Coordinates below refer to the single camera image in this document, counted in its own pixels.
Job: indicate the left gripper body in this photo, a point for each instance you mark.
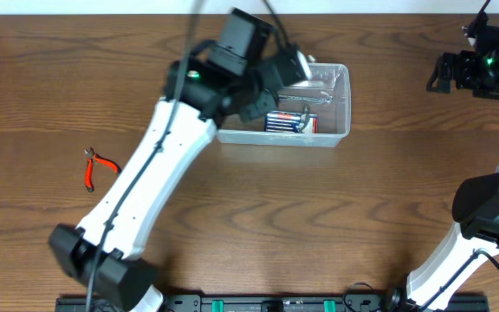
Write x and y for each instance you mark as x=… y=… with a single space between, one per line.
x=249 y=103

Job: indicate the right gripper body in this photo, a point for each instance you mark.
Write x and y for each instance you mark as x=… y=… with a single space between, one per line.
x=493 y=74

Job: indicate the blue drill bit case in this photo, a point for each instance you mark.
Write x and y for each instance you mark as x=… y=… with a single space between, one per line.
x=287 y=122

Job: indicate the small claw hammer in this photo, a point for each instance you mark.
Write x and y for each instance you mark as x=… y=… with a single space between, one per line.
x=305 y=118

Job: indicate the silver wrench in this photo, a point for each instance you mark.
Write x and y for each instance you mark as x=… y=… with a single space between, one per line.
x=322 y=98

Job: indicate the red black pliers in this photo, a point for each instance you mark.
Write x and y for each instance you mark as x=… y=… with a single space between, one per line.
x=92 y=158

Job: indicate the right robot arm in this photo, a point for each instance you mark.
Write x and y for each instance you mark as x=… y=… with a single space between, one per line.
x=473 y=237

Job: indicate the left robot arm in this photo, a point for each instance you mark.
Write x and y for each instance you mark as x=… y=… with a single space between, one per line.
x=104 y=251

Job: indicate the clear plastic container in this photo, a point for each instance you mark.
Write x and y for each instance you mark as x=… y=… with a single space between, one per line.
x=334 y=119

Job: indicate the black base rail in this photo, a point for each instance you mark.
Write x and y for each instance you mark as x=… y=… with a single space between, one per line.
x=353 y=302

